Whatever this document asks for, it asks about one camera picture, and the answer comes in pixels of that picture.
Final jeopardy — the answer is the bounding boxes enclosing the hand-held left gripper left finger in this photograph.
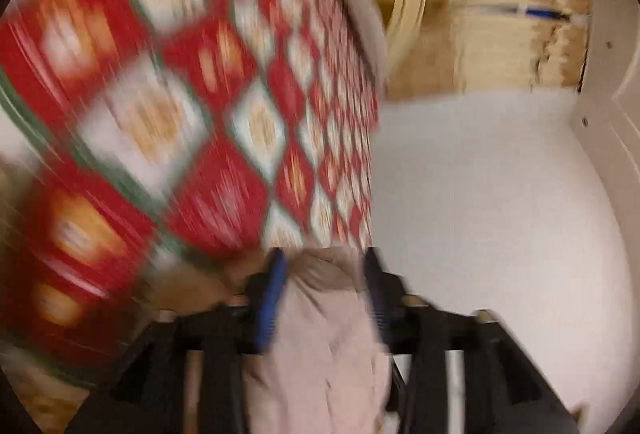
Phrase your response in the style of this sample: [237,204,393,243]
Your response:
[65,248,292,434]

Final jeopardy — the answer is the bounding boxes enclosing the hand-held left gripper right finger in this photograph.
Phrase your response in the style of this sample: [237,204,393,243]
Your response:
[361,247,581,434]

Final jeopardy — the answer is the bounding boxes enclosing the beige puffer jacket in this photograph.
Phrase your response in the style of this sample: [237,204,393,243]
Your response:
[242,247,393,434]

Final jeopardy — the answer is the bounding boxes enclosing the red patchwork printed bedspread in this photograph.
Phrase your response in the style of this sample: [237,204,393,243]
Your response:
[0,0,381,395]

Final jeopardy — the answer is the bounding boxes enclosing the striped pillow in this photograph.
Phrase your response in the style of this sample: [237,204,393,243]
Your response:
[342,0,390,88]

